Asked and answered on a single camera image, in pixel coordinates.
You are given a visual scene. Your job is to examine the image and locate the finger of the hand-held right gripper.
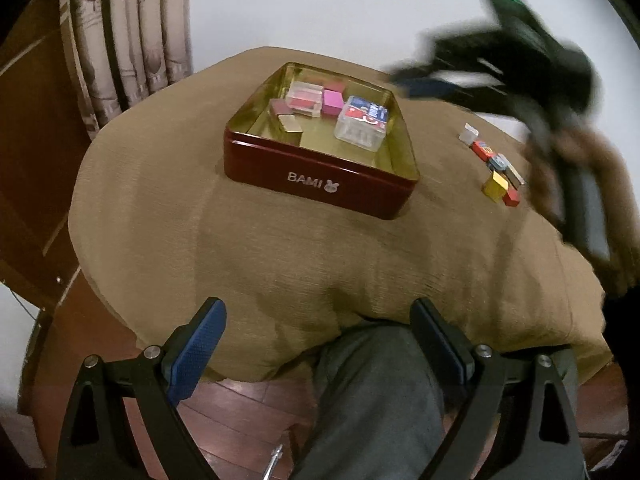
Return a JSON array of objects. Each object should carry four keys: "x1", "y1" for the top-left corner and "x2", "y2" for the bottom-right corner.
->
[
  {"x1": 420, "y1": 22, "x2": 501, "y2": 63},
  {"x1": 387, "y1": 62, "x2": 506, "y2": 108}
]

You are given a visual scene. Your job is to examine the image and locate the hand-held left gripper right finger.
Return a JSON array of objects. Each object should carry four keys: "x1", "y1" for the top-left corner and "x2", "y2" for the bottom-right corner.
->
[{"x1": 409, "y1": 297, "x2": 586, "y2": 480}]

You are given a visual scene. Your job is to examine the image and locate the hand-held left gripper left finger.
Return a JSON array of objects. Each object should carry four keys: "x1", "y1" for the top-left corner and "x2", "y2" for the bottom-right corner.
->
[{"x1": 56, "y1": 297, "x2": 228, "y2": 480}]

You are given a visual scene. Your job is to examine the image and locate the long silver bar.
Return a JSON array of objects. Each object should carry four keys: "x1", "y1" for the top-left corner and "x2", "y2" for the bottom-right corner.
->
[{"x1": 500, "y1": 157, "x2": 527, "y2": 187}]

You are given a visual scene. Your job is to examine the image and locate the yellow cube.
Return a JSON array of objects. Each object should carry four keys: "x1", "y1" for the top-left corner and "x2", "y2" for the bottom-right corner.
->
[{"x1": 481, "y1": 170, "x2": 508, "y2": 202}]

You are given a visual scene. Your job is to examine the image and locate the red tin box gold inside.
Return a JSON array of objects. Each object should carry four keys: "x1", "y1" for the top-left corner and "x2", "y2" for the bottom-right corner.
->
[{"x1": 222, "y1": 61, "x2": 421, "y2": 221}]

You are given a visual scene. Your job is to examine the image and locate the person's right forearm brown sleeve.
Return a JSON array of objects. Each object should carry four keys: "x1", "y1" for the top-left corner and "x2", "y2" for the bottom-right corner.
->
[{"x1": 547, "y1": 127, "x2": 640, "y2": 296}]

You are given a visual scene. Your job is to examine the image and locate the clear plastic box blue label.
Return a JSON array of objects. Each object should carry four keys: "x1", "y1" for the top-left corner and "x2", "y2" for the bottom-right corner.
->
[{"x1": 334, "y1": 95, "x2": 391, "y2": 151}]

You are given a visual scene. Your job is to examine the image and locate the person's left leg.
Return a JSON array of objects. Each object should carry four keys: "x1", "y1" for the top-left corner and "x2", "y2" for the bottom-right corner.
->
[{"x1": 290, "y1": 322, "x2": 451, "y2": 480}]

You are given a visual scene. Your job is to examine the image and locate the brown tablecloth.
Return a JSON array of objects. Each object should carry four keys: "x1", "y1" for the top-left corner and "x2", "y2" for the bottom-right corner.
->
[{"x1": 70, "y1": 46, "x2": 616, "y2": 386}]

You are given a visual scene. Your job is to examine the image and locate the magenta block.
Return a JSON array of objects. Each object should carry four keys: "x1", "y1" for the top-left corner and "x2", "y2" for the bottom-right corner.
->
[{"x1": 322, "y1": 88, "x2": 346, "y2": 117}]

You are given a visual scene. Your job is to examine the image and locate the clear box with red insert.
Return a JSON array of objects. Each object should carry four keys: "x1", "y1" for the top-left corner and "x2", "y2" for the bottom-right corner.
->
[{"x1": 285, "y1": 81, "x2": 325, "y2": 118}]

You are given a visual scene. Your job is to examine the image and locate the thin metal rod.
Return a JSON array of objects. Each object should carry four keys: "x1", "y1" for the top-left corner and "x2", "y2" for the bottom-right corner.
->
[{"x1": 262, "y1": 442, "x2": 286, "y2": 480}]

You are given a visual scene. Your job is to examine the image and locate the brown wooden door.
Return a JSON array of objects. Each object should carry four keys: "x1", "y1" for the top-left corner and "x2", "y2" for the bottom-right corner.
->
[{"x1": 0, "y1": 0, "x2": 101, "y2": 311}]

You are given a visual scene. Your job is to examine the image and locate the beige patterned curtain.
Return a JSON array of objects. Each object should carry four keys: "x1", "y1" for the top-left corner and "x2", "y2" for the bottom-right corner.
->
[{"x1": 59, "y1": 0, "x2": 195, "y2": 143}]

